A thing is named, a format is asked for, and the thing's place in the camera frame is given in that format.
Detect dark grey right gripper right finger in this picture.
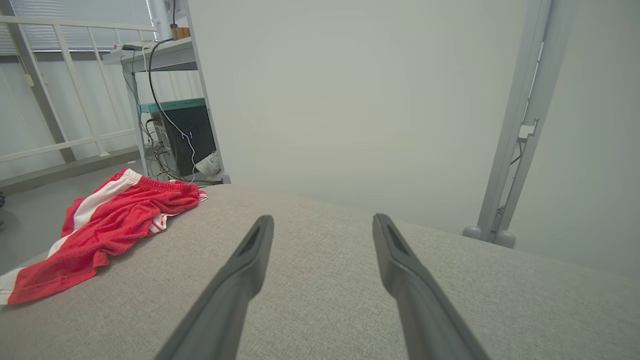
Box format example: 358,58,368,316
372,213,489,360

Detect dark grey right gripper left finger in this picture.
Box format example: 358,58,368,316
155,215,275,360

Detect red shorts with white stripes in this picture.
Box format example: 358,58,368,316
0,168,208,306

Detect white sneaker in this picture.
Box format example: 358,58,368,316
195,151,222,177

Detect black computer case teal top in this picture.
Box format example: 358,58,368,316
139,98,217,178

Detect light grey partition panel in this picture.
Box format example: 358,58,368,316
515,0,640,281
186,0,523,231

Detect white round pillar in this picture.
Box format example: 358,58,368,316
148,0,174,41

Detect white metal railing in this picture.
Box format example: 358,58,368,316
0,15,161,166

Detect white window blinds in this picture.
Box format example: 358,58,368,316
0,0,153,53

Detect grey partition frame leg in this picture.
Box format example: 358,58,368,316
182,0,232,185

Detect black cable bundle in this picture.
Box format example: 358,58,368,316
141,117,176,181

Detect white cable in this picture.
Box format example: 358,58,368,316
141,45,197,183

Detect grey partition post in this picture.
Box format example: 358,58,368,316
462,0,576,249

